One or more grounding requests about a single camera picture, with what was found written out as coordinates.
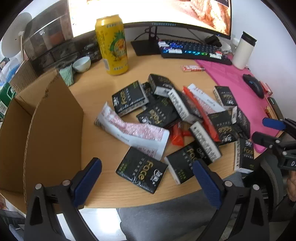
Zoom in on pink mouse mat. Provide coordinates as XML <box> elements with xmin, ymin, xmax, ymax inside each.
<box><xmin>194</xmin><ymin>52</ymin><xmax>285</xmax><ymax>154</ymax></box>

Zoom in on black jar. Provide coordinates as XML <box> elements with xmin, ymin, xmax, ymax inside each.
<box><xmin>81</xmin><ymin>42</ymin><xmax>102</xmax><ymax>62</ymax></box>

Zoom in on white ceramic bowl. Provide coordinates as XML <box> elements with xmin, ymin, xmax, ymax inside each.
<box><xmin>73</xmin><ymin>56</ymin><xmax>91</xmax><ymax>73</ymax></box>

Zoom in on black computer mouse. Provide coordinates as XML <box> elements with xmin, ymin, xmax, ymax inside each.
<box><xmin>242</xmin><ymin>74</ymin><xmax>265</xmax><ymax>99</ymax></box>

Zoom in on black monitor stand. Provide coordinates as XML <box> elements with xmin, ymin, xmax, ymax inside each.
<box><xmin>131</xmin><ymin>25</ymin><xmax>162</xmax><ymax>56</ymax></box>

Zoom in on small brown cardboard box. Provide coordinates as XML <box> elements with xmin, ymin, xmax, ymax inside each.
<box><xmin>9</xmin><ymin>61</ymin><xmax>40</xmax><ymax>94</ymax></box>

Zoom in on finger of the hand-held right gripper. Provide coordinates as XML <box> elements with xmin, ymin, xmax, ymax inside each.
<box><xmin>252</xmin><ymin>131</ymin><xmax>296</xmax><ymax>153</ymax></box>
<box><xmin>262</xmin><ymin>117</ymin><xmax>296</xmax><ymax>135</ymax></box>

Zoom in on person's right hand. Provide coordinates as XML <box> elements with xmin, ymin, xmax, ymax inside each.
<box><xmin>287</xmin><ymin>171</ymin><xmax>296</xmax><ymax>202</ymax></box>

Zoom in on blue plastic packaging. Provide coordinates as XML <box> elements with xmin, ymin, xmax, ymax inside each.
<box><xmin>0</xmin><ymin>58</ymin><xmax>22</xmax><ymax>81</ymax></box>

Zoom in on white tumbler with black lid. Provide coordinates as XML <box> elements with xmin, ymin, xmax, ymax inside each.
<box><xmin>232</xmin><ymin>31</ymin><xmax>257</xmax><ymax>70</ymax></box>

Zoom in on dark pen-shaped tool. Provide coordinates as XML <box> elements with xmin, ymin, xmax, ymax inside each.
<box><xmin>268</xmin><ymin>97</ymin><xmax>286</xmax><ymax>121</ymax></box>

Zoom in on dark transparent drawer organizer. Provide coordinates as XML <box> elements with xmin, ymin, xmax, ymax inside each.
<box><xmin>23</xmin><ymin>15</ymin><xmax>97</xmax><ymax>76</ymax></box>

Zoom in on wooden desktop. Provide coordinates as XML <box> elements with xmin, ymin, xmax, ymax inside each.
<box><xmin>9</xmin><ymin>46</ymin><xmax>285</xmax><ymax>215</ymax></box>

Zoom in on large cardboard box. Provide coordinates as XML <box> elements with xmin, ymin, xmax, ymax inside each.
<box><xmin>0</xmin><ymin>68</ymin><xmax>84</xmax><ymax>215</ymax></box>

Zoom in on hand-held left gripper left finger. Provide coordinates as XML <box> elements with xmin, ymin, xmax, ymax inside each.
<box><xmin>24</xmin><ymin>158</ymin><xmax>102</xmax><ymax>241</ymax></box>

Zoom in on pile of black packets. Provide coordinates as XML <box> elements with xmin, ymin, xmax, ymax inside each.
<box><xmin>112</xmin><ymin>74</ymin><xmax>260</xmax><ymax>194</ymax></box>

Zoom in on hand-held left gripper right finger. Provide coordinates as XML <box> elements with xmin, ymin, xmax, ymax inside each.
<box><xmin>193</xmin><ymin>159</ymin><xmax>270</xmax><ymax>241</ymax></box>

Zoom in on person's grey trousers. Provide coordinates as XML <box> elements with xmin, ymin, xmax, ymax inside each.
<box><xmin>116</xmin><ymin>171</ymin><xmax>245</xmax><ymax>241</ymax></box>

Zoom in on small red box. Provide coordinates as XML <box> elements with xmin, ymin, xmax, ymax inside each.
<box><xmin>259</xmin><ymin>81</ymin><xmax>274</xmax><ymax>96</ymax></box>

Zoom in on black office chair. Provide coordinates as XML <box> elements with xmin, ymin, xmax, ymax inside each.
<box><xmin>243</xmin><ymin>152</ymin><xmax>289</xmax><ymax>223</ymax></box>

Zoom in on red and white gum packet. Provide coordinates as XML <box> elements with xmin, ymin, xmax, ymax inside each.
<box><xmin>181</xmin><ymin>65</ymin><xmax>206</xmax><ymax>72</ymax></box>

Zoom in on yellow drink can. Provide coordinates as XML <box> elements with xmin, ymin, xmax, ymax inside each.
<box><xmin>95</xmin><ymin>14</ymin><xmax>129</xmax><ymax>76</ymax></box>

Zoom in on black backlit keyboard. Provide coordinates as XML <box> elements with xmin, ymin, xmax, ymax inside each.
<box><xmin>158</xmin><ymin>40</ymin><xmax>233</xmax><ymax>66</ymax></box>

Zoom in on long red stick packet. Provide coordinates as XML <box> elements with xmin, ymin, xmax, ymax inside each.
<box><xmin>183</xmin><ymin>86</ymin><xmax>220</xmax><ymax>142</ymax></box>

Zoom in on black facial tissue packet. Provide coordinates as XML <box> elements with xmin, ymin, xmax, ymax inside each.
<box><xmin>213</xmin><ymin>86</ymin><xmax>237</xmax><ymax>107</ymax></box>

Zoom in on long white sachet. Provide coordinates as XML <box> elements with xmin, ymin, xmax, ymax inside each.
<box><xmin>187</xmin><ymin>83</ymin><xmax>226</xmax><ymax>113</ymax></box>

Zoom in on small black device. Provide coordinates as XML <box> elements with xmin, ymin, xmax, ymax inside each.
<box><xmin>205</xmin><ymin>35</ymin><xmax>223</xmax><ymax>47</ymax></box>

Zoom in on curved computer monitor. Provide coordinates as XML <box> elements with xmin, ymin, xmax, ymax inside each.
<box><xmin>67</xmin><ymin>0</ymin><xmax>232</xmax><ymax>40</ymax></box>

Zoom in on white sachet with red print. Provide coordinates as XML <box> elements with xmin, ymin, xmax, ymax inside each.
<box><xmin>94</xmin><ymin>101</ymin><xmax>170</xmax><ymax>161</ymax></box>

